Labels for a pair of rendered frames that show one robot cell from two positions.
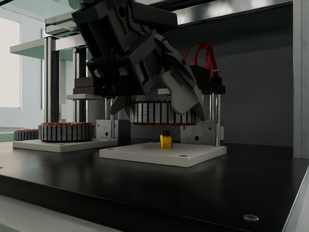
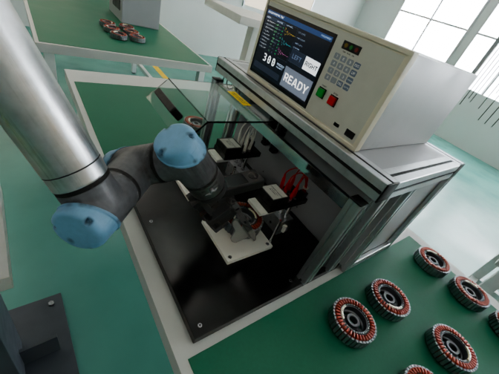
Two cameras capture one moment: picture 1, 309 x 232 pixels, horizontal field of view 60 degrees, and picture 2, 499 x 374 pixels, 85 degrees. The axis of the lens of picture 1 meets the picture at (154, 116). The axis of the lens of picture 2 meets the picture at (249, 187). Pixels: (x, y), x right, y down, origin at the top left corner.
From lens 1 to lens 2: 52 cm
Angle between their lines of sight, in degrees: 37
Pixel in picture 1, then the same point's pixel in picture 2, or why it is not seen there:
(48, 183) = (161, 257)
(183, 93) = (241, 231)
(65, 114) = not seen: hidden behind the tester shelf
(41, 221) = (153, 276)
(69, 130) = not seen: hidden behind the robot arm
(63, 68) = (250, 30)
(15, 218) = (146, 268)
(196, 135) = (270, 220)
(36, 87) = not seen: outside the picture
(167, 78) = (235, 223)
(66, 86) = (247, 51)
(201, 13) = (299, 164)
